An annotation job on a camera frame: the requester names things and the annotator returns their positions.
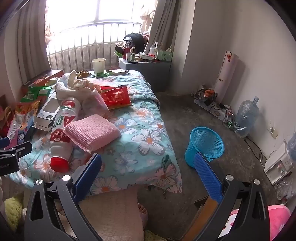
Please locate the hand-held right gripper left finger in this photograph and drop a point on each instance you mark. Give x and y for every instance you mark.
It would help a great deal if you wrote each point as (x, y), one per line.
(89, 171)

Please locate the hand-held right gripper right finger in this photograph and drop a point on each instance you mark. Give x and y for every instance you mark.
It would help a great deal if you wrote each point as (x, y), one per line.
(205, 176)

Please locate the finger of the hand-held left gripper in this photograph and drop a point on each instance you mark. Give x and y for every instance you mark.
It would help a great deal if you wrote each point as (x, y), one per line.
(4, 141)
(20, 148)

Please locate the pink and purple packet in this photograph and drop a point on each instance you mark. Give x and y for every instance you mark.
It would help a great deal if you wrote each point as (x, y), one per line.
(20, 135)

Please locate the white box with window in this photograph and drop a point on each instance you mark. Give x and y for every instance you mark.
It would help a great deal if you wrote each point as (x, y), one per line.
(44, 120)

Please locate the blue plastic basket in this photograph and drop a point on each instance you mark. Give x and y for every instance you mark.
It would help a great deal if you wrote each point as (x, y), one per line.
(203, 139)

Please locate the pink waffle cloth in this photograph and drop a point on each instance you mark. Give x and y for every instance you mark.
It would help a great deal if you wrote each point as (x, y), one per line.
(92, 132)

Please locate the white bottle with red cap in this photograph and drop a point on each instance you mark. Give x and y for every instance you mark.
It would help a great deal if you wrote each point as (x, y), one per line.
(62, 129)

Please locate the clear plastic bag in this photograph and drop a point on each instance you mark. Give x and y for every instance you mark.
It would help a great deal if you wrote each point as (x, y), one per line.
(94, 104)
(285, 188)

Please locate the red snack packet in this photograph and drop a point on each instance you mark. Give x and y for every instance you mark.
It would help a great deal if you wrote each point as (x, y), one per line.
(115, 96)

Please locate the cream cloth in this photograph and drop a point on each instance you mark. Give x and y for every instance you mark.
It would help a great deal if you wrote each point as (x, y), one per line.
(76, 88)

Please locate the red paper bag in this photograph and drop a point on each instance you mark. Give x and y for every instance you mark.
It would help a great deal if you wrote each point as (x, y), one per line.
(5, 122)

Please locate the wooden stool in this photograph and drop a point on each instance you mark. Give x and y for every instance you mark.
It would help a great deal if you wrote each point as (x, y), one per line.
(203, 215)

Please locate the yellow-green fluffy cloth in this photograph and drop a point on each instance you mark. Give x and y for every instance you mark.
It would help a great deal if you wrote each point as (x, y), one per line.
(13, 208)
(153, 236)

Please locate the person's leg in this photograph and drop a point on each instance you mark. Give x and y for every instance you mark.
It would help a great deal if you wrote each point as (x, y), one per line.
(111, 215)

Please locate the floral teal blanket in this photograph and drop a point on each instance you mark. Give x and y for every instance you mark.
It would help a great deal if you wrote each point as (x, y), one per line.
(143, 139)

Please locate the white patterned box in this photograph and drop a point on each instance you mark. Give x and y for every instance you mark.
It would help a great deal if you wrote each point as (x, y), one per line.
(216, 112)

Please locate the large clear water jug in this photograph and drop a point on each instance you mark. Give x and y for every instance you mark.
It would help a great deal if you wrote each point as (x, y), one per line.
(246, 118)
(292, 146)

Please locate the white appliance on floor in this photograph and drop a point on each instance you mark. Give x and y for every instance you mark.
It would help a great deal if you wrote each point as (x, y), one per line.
(277, 166)

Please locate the crumpled clear plastic bag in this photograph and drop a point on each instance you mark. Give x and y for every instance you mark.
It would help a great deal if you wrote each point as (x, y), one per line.
(285, 188)

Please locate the dark red wooden box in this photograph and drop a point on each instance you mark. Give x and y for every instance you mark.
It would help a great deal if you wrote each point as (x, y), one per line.
(54, 73)

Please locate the orange and black snack bag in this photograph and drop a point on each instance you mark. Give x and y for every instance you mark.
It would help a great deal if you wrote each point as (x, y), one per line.
(205, 93)

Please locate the pink cushion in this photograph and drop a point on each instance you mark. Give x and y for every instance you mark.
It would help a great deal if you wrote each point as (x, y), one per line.
(277, 220)

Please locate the small brown snack packet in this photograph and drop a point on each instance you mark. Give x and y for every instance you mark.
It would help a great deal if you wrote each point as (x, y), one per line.
(84, 74)

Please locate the green glass ashtray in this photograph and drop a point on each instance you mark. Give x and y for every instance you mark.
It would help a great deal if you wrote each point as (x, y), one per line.
(101, 74)

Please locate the grey pleated curtain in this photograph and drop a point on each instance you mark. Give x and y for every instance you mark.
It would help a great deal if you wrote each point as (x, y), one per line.
(25, 41)

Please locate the biscuit packet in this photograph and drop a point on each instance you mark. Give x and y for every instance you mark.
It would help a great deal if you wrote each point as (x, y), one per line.
(119, 72)

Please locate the rolled patterned wallpaper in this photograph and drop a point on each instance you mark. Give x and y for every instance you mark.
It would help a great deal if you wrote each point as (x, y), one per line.
(227, 74)

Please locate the white paper cup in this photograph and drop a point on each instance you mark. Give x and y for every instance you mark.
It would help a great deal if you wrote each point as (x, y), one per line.
(99, 66)

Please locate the grey nightstand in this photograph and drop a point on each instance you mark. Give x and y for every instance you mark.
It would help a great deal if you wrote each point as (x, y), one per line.
(148, 74)

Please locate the red thermos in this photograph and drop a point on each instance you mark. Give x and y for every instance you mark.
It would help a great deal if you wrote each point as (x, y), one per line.
(126, 52)

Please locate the black box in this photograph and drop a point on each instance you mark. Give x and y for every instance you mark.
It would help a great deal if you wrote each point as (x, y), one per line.
(119, 49)

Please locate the cream quilted jacket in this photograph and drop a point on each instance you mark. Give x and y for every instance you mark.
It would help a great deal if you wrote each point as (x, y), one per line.
(48, 23)

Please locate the green storage basket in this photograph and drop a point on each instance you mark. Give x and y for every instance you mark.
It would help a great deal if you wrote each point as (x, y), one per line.
(164, 56)

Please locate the white detergent jug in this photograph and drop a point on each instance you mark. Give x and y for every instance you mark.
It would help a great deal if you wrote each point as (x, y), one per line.
(153, 49)

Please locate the metal window railing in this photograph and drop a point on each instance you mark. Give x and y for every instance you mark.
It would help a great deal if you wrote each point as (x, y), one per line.
(120, 23)

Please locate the beige curtain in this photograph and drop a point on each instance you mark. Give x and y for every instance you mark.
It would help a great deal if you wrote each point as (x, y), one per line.
(164, 27)

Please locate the cream hanging garment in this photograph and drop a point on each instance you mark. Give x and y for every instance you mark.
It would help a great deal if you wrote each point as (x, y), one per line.
(148, 14)

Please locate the wall socket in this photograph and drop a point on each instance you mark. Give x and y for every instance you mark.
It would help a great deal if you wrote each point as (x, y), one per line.
(274, 133)

